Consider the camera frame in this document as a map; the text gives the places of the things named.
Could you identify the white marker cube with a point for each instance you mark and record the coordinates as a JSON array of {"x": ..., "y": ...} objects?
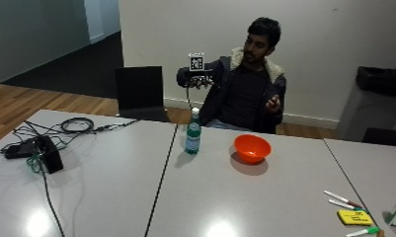
[{"x": 197, "y": 62}]

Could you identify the the person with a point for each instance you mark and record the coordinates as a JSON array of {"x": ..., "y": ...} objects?
[{"x": 246, "y": 92}]

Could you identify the black chair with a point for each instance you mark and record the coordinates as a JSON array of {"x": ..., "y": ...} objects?
[{"x": 141, "y": 94}]

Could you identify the green plastic bottle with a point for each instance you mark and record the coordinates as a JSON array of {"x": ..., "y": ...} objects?
[{"x": 193, "y": 135}]

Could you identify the orange plastic bowl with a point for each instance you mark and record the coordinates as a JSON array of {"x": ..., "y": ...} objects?
[{"x": 251, "y": 148}]

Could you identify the grey bin with black bag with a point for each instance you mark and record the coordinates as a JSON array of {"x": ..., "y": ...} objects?
[{"x": 375, "y": 98}]

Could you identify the black electronic box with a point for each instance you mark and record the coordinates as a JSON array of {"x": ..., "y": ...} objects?
[{"x": 49, "y": 153}]

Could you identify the dark chair back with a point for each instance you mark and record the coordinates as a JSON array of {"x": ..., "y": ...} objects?
[{"x": 385, "y": 137}]

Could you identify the red-capped white marker pen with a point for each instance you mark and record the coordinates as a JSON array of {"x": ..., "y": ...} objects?
[{"x": 343, "y": 199}]

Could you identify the green-capped white marker pen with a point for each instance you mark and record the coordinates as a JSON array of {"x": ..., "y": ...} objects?
[{"x": 345, "y": 204}]

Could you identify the yellow sponge eraser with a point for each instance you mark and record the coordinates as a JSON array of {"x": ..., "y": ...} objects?
[{"x": 354, "y": 217}]

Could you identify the green-tipped white marker pen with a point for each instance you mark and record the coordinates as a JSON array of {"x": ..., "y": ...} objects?
[{"x": 363, "y": 232}]

